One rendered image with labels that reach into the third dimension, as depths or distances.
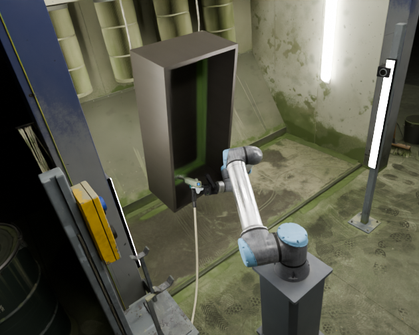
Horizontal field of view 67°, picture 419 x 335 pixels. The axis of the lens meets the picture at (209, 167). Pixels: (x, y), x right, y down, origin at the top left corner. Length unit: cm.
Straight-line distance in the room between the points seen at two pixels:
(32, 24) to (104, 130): 214
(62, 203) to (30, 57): 60
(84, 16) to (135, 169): 149
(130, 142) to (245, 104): 157
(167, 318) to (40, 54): 118
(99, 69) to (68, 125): 203
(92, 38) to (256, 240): 249
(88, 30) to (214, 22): 126
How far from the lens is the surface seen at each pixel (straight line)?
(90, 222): 100
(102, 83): 346
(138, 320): 159
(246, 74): 429
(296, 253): 167
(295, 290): 177
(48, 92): 139
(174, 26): 332
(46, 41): 137
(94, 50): 340
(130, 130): 343
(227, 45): 217
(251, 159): 196
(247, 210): 172
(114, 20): 308
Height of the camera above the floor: 206
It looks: 32 degrees down
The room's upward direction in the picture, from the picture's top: 8 degrees counter-clockwise
